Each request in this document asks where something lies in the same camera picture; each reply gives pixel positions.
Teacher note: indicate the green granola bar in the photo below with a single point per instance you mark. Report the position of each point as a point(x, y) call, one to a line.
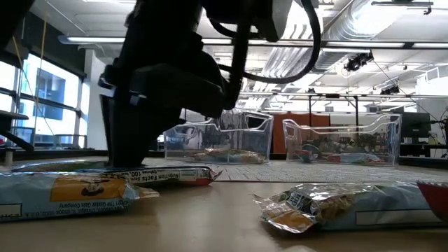
point(59, 167)

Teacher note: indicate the orange partition panel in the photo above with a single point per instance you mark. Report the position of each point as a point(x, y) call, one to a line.
point(301, 120)

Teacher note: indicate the black table bracket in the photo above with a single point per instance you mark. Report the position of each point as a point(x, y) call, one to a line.
point(10, 115)

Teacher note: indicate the grey woven table mat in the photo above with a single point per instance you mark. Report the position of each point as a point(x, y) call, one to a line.
point(297, 172)

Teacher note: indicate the black computer monitor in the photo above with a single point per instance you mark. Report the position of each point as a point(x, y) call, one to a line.
point(416, 124)

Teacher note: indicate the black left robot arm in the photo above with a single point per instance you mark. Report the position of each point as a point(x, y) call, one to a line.
point(168, 21)

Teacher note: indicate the clear plastic bin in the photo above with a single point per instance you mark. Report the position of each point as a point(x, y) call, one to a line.
point(238, 136)
point(350, 140)

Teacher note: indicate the light blue orange-label granola bar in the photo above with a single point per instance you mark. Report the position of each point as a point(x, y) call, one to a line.
point(70, 196)

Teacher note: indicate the light blue clear-end granola bar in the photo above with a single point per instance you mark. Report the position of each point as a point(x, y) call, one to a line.
point(350, 206)

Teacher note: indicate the white nutrition-facts granola bar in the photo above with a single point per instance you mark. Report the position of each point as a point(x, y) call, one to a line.
point(168, 175)

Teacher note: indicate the clear brown granola bar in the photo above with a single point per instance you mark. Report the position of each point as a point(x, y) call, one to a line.
point(231, 155)

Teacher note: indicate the black ceiling camera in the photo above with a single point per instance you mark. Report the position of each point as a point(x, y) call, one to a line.
point(390, 90)
point(357, 61)

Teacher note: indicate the white short post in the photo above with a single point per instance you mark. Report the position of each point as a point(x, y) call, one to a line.
point(8, 157)

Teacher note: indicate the red granola bar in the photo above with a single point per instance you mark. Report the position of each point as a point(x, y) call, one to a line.
point(437, 199)

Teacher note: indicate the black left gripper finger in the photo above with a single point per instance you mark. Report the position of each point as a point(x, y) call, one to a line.
point(129, 133)

